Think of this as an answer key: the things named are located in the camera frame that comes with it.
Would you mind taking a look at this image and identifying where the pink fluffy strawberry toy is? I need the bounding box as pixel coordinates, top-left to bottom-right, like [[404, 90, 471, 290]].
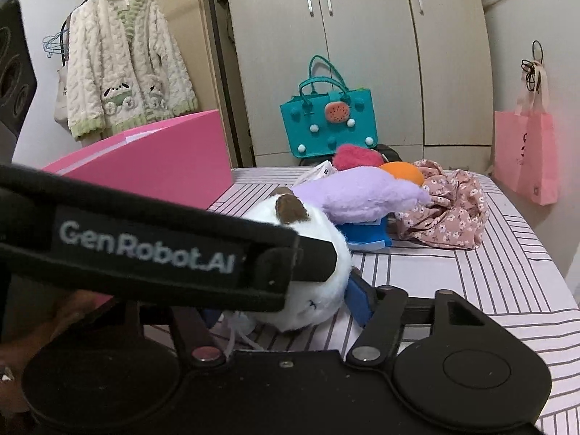
[[332, 144, 385, 171]]

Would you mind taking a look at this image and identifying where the cream knitted cardigan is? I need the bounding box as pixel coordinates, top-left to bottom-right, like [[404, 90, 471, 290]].
[[66, 0, 200, 142]]

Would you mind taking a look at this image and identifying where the pink storage box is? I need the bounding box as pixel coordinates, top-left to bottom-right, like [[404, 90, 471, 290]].
[[43, 110, 233, 209]]

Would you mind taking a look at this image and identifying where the striped tablecloth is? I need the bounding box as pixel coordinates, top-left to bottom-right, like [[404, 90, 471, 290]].
[[208, 167, 579, 434]]

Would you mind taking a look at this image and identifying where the black suitcase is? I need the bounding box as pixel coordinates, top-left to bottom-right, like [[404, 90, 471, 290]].
[[299, 144, 401, 166]]

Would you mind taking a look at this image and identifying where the white panda plush toy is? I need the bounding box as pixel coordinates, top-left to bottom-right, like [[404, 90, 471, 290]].
[[224, 187, 352, 336]]

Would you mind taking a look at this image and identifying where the purple plush toy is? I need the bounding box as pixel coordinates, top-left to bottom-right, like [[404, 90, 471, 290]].
[[292, 166, 431, 224]]

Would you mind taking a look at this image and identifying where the black strap GenRobot label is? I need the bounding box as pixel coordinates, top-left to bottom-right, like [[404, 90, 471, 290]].
[[0, 162, 339, 314]]

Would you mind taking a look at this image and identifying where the teal felt tote bag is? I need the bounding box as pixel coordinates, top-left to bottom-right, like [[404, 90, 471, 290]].
[[280, 54, 378, 159]]

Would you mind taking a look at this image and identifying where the cream wardrobe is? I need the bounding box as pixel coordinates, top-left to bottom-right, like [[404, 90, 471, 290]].
[[156, 0, 493, 172]]

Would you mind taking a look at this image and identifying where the orange soft ball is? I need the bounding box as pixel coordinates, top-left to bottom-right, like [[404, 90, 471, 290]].
[[380, 161, 425, 187]]

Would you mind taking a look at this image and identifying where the pink hanging shopping bag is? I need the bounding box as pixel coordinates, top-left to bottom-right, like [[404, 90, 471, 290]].
[[493, 60, 559, 206]]

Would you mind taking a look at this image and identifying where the pink floral cloth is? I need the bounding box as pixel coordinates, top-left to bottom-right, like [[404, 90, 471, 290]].
[[395, 159, 490, 250]]

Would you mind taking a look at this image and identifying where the blue wet wipes pack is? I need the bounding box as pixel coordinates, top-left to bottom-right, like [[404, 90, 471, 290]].
[[336, 217, 392, 252]]

